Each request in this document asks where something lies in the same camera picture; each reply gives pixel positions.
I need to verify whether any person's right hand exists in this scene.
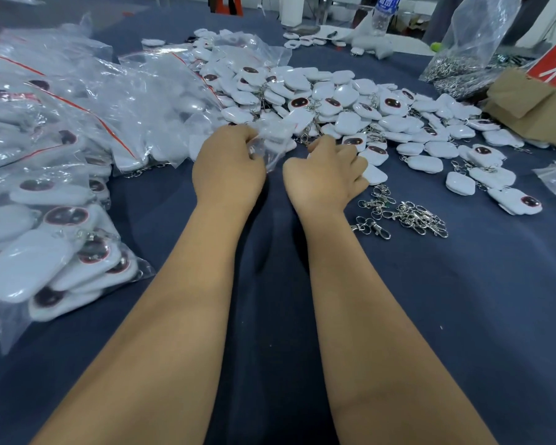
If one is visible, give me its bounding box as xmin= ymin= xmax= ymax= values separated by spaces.
xmin=283 ymin=134 xmax=370 ymax=214

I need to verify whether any person's left hand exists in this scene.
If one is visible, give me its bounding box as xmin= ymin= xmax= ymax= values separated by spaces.
xmin=192 ymin=124 xmax=267 ymax=210

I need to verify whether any clear plastic bag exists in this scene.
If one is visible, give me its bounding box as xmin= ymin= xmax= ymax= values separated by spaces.
xmin=246 ymin=117 xmax=300 ymax=175

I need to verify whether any person's left forearm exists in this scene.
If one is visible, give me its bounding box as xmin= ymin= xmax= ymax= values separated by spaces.
xmin=30 ymin=199 xmax=256 ymax=445

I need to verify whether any person's right forearm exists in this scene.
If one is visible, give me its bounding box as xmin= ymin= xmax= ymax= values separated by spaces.
xmin=296 ymin=199 xmax=499 ymax=445

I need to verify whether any pile of metal clasps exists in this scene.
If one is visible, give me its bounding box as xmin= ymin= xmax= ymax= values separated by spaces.
xmin=350 ymin=182 xmax=450 ymax=241

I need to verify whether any row of white tag shells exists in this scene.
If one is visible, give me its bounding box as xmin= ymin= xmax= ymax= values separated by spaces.
xmin=283 ymin=31 xmax=349 ymax=49

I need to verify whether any white cloth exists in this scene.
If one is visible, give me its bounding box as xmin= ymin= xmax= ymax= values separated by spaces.
xmin=347 ymin=17 xmax=397 ymax=59

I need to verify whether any clear bag of metal rings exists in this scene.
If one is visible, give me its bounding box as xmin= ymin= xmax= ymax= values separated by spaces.
xmin=419 ymin=0 xmax=536 ymax=100

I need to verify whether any clear plastic water bottle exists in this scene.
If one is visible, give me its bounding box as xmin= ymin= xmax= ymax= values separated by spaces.
xmin=371 ymin=0 xmax=402 ymax=38

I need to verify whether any brown cardboard box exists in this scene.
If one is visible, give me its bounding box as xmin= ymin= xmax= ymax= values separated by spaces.
xmin=484 ymin=67 xmax=556 ymax=150

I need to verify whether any dark blue tablecloth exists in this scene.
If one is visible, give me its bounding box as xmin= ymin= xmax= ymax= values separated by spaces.
xmin=0 ymin=0 xmax=556 ymax=445

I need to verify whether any pile of bagged white tags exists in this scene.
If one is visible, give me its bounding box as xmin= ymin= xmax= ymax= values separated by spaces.
xmin=0 ymin=20 xmax=225 ymax=358

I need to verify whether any red sign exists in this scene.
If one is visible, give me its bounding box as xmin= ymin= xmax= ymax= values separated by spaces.
xmin=525 ymin=34 xmax=556 ymax=92

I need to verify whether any pile of white keychain tags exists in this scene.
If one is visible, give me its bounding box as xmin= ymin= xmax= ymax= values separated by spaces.
xmin=185 ymin=28 xmax=545 ymax=216

